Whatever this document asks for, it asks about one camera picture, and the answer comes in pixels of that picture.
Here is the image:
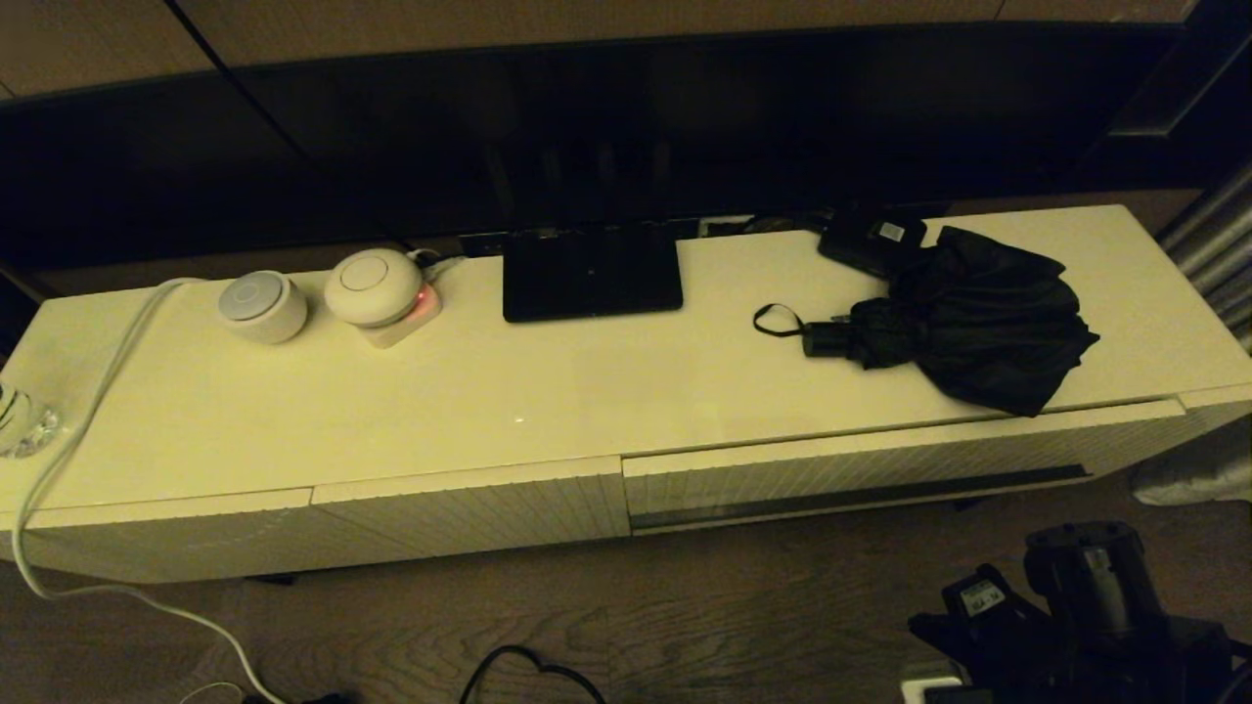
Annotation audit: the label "white ribbed drawer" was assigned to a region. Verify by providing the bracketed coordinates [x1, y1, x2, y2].
[622, 399, 1189, 537]

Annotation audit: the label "black folding umbrella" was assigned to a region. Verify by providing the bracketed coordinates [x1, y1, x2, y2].
[752, 226, 1101, 418]

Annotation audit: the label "white TV cabinet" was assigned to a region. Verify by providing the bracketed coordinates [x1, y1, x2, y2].
[0, 203, 1252, 588]

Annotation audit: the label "narrow white ribbed door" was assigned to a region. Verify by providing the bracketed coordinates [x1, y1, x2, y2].
[1179, 384, 1252, 461]

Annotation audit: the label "black set-top box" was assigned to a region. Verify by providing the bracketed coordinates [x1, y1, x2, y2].
[817, 210, 927, 283]

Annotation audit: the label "grey curtain folds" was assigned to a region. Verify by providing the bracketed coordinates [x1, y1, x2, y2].
[1154, 161, 1252, 355]

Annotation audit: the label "white ribbed cabinet door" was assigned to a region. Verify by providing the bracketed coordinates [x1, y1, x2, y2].
[311, 456, 632, 566]

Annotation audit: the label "black flat television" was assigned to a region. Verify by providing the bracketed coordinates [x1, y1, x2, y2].
[0, 20, 1252, 270]

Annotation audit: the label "white power strip red light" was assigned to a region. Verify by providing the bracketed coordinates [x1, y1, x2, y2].
[357, 279, 444, 350]

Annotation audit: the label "white domed round device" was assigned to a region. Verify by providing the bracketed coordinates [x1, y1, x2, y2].
[324, 248, 425, 329]

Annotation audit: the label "white round speaker grey top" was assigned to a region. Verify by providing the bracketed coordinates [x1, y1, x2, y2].
[217, 271, 309, 345]

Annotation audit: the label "white plain cabinet panel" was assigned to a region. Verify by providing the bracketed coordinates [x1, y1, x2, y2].
[0, 489, 314, 586]

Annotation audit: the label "clear glass object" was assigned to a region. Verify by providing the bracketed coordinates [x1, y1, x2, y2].
[0, 383, 62, 459]

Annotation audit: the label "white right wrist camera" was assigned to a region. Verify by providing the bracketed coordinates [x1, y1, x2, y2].
[898, 673, 969, 704]

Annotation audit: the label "black floor cable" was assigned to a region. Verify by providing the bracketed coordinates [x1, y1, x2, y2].
[460, 645, 607, 704]

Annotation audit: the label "tangled black cables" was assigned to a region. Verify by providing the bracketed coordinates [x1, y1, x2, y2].
[696, 211, 830, 239]

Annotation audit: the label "black television base plate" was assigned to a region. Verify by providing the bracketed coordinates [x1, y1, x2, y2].
[502, 223, 684, 325]

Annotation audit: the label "white power cable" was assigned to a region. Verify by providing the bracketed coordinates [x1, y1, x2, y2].
[12, 278, 285, 704]

